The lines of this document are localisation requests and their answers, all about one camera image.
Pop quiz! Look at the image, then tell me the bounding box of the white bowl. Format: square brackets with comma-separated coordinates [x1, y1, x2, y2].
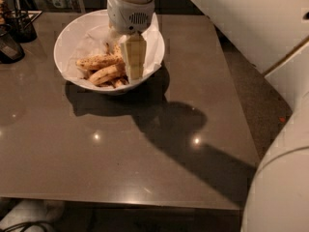
[54, 10, 165, 95]

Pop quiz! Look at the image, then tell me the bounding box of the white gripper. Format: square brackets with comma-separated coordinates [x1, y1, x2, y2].
[107, 0, 155, 81]

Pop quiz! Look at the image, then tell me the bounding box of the black cable on floor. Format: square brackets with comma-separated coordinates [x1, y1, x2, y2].
[1, 220, 57, 232]

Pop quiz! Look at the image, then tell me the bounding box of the black wire utensil holder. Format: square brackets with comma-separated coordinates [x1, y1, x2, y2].
[4, 0, 37, 43]

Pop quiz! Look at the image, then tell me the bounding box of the spotted banana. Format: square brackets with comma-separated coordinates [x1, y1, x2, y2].
[99, 77, 128, 88]
[88, 64, 126, 86]
[75, 43, 124, 71]

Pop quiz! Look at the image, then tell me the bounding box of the white paper liner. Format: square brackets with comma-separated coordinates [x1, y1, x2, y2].
[54, 11, 165, 94]

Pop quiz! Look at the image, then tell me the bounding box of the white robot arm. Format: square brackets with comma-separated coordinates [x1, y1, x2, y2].
[191, 0, 309, 232]

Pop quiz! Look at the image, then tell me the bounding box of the white robot base below table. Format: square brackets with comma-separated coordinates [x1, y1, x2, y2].
[0, 198, 65, 232]

